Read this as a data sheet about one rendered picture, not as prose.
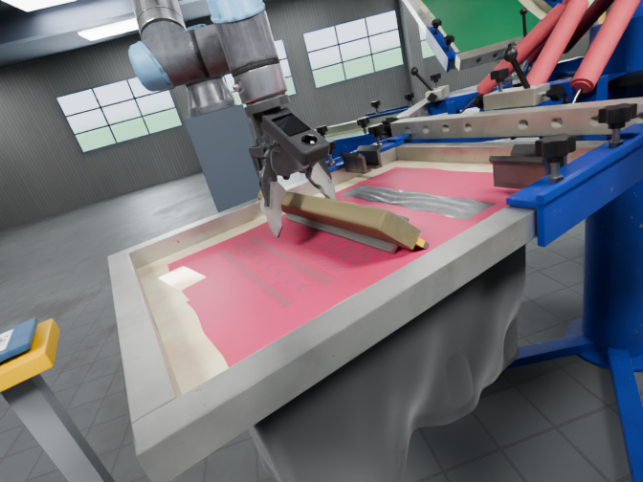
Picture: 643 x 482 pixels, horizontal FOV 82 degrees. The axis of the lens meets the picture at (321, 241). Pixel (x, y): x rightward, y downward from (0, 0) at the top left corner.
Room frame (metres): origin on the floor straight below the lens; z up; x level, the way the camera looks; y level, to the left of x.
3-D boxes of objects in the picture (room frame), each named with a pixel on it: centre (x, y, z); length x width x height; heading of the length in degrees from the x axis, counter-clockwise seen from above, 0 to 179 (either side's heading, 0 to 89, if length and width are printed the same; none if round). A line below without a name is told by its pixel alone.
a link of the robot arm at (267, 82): (0.62, 0.03, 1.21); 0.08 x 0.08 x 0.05
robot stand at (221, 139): (1.27, 0.22, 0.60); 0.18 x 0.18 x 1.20; 6
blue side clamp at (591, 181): (0.49, -0.39, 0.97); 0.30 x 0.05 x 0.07; 116
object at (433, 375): (0.43, -0.10, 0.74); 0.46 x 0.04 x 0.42; 116
